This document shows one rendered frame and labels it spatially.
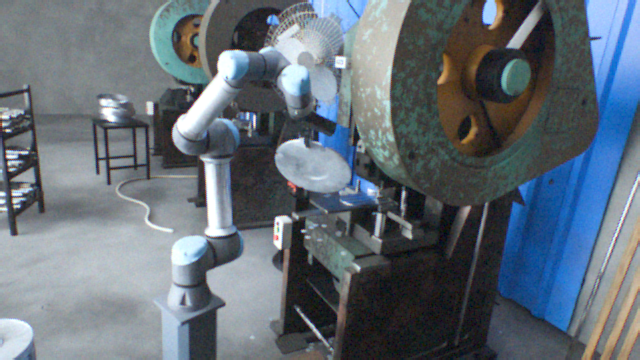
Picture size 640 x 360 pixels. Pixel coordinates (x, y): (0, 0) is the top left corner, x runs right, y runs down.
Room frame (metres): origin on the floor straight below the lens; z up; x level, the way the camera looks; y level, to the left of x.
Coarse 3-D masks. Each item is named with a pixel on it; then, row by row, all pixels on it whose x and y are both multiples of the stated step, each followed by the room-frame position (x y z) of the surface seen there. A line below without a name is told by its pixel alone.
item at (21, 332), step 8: (0, 320) 1.24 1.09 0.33; (8, 320) 1.24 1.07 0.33; (16, 320) 1.24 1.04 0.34; (0, 328) 1.20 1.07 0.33; (8, 328) 1.21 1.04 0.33; (16, 328) 1.21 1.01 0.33; (24, 328) 1.21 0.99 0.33; (0, 336) 1.16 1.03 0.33; (8, 336) 1.17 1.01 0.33; (16, 336) 1.17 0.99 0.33; (24, 336) 1.17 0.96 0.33; (32, 336) 1.18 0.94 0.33; (0, 344) 1.12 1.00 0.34; (8, 344) 1.13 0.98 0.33; (16, 344) 1.13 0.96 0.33; (24, 344) 1.14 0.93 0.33; (0, 352) 1.09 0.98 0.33; (8, 352) 1.09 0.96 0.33; (16, 352) 1.10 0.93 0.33
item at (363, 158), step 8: (360, 144) 1.67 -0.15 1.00; (360, 152) 1.65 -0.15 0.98; (360, 160) 1.62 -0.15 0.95; (368, 160) 1.58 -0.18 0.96; (360, 168) 1.62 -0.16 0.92; (368, 168) 1.58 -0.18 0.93; (376, 168) 1.58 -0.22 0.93; (368, 176) 1.58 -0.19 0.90; (376, 176) 1.57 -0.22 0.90; (384, 176) 1.58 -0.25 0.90
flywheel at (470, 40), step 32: (480, 0) 1.30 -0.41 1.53; (512, 0) 1.37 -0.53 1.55; (480, 32) 1.32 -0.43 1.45; (512, 32) 1.39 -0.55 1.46; (544, 32) 1.45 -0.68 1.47; (448, 64) 1.28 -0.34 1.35; (480, 64) 1.25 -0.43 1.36; (512, 64) 1.20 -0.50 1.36; (544, 64) 1.47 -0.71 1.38; (448, 96) 1.27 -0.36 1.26; (480, 96) 1.27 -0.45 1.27; (512, 96) 1.25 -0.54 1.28; (544, 96) 1.45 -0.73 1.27; (448, 128) 1.28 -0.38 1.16; (480, 128) 1.36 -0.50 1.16; (512, 128) 1.44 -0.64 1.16
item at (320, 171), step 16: (288, 144) 1.42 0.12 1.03; (320, 144) 1.38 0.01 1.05; (288, 160) 1.48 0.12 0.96; (304, 160) 1.46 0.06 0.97; (320, 160) 1.43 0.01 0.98; (336, 160) 1.41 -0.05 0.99; (288, 176) 1.54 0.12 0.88; (304, 176) 1.51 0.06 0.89; (320, 176) 1.50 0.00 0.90; (336, 176) 1.46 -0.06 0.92
